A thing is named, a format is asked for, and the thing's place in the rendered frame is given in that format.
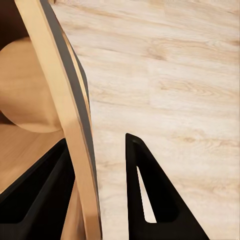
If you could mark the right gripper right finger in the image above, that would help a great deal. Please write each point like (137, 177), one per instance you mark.
(174, 220)

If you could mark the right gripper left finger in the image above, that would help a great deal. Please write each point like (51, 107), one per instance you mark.
(34, 207)

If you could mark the trash can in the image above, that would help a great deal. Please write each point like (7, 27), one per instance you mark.
(44, 97)

